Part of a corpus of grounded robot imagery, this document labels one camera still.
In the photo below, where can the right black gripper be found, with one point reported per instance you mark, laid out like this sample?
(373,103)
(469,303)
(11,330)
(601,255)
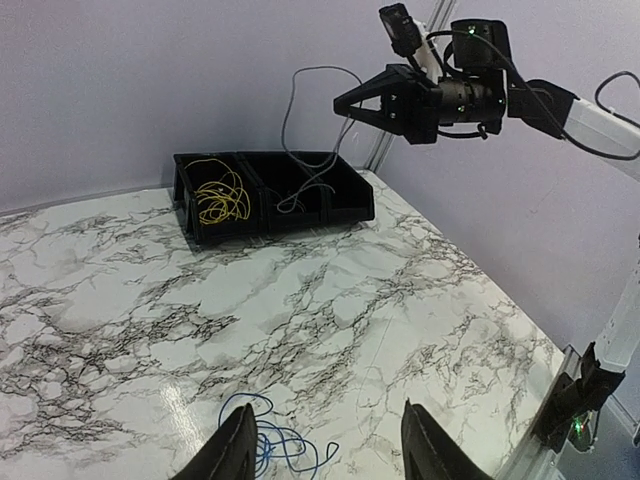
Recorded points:
(478,100)

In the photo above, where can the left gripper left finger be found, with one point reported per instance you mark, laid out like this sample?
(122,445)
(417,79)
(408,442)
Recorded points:
(230,453)

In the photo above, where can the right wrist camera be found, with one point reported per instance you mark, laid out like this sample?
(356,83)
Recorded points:
(408,41)

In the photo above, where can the black compartment tray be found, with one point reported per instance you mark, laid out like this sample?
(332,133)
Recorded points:
(228,195)

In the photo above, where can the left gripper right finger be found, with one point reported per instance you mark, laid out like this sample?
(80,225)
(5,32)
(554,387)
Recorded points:
(429,453)

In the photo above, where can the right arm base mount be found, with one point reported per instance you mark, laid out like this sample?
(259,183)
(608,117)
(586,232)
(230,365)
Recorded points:
(571,398)

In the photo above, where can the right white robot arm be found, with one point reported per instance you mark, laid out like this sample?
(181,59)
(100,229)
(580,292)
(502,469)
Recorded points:
(475,46)

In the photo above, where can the aluminium front rail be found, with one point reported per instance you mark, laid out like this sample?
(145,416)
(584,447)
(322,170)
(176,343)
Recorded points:
(603,444)

